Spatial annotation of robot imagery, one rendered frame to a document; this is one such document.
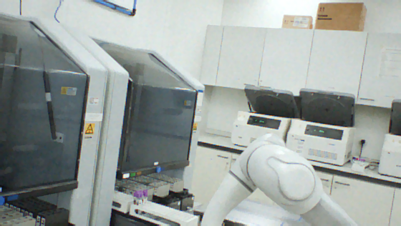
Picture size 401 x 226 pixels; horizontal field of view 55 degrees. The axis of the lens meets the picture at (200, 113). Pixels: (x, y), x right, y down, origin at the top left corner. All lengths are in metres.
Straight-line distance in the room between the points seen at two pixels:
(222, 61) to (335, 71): 1.25
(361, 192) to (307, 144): 0.63
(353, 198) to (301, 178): 2.81
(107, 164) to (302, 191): 0.95
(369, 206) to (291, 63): 1.59
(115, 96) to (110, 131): 0.15
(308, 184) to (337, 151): 2.77
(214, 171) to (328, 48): 1.72
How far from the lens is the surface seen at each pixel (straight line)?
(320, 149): 3.79
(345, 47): 4.09
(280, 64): 4.20
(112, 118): 1.66
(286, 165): 0.99
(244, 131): 3.99
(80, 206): 1.65
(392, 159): 3.73
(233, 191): 1.18
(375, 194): 3.77
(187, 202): 2.20
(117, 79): 1.66
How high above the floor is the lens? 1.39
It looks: 3 degrees down
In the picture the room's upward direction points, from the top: 8 degrees clockwise
